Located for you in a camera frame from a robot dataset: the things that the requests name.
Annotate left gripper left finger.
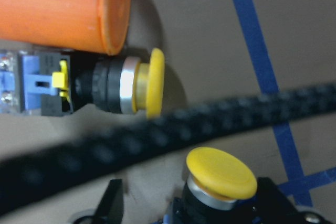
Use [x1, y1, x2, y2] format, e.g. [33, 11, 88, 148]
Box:
[94, 179, 123, 223]

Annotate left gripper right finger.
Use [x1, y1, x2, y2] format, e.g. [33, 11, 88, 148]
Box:
[254, 177, 302, 223]

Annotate yellow push button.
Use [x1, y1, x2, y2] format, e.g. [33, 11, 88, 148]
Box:
[1, 48, 165, 118]
[162, 146, 258, 224]

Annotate plain orange cylinder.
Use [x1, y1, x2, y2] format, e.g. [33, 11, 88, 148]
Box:
[1, 0, 131, 55]

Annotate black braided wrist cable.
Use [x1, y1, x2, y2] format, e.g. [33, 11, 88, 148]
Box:
[0, 82, 336, 217]

